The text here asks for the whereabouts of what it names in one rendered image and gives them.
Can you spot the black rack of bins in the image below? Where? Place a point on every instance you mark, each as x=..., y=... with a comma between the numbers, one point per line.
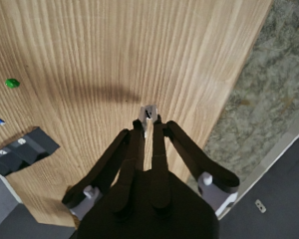
x=25, y=154

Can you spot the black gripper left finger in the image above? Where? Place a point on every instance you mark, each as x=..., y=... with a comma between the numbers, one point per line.
x=125, y=154

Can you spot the green die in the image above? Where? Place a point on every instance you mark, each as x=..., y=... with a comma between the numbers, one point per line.
x=12, y=83

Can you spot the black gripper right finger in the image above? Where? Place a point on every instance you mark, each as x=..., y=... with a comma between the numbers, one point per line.
x=217, y=185

